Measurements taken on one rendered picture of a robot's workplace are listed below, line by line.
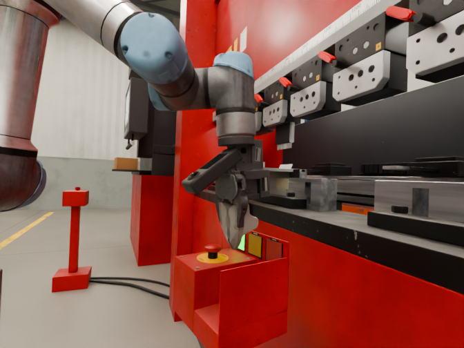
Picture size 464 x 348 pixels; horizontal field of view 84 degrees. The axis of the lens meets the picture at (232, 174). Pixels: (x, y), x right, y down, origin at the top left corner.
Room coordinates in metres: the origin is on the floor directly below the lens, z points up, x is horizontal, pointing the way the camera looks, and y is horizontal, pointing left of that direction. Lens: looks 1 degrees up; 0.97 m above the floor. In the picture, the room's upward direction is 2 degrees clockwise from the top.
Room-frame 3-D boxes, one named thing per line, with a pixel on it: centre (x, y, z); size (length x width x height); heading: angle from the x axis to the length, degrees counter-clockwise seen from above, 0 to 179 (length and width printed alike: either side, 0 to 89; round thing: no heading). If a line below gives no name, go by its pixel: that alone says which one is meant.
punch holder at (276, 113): (1.01, -0.19, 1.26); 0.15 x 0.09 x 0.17; 21
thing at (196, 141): (1.96, -0.01, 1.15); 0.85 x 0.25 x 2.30; 111
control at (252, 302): (0.55, 0.00, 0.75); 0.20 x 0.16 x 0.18; 34
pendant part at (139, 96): (1.91, 0.74, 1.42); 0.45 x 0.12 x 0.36; 27
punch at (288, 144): (0.99, -0.20, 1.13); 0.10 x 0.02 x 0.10; 21
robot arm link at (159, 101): (0.47, 0.10, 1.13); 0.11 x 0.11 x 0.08; 88
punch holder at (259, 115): (1.20, -0.11, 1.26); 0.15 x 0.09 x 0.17; 21
